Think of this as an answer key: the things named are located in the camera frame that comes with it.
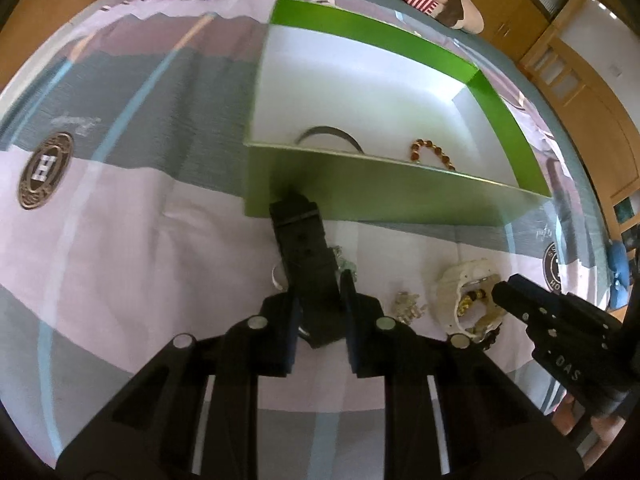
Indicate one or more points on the silver charm keychain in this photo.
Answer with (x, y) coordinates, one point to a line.
(406, 307)

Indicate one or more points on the green cardboard box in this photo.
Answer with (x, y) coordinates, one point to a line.
(373, 123)

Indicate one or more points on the patterned bed sheet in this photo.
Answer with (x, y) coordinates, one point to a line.
(122, 222)

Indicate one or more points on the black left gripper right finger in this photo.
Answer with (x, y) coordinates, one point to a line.
(449, 413)

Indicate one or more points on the wooden wardrobe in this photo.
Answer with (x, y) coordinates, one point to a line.
(586, 63)

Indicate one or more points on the clear glass bangle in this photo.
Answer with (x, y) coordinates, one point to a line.
(278, 277)

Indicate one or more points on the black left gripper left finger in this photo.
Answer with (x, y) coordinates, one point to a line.
(191, 411)

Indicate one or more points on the black wrist watch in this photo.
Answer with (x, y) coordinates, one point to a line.
(310, 268)

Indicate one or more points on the white wrist watch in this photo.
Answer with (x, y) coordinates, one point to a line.
(463, 305)

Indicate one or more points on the person right hand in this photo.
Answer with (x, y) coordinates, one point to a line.
(599, 432)

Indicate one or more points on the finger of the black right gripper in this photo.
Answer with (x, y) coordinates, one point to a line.
(525, 299)

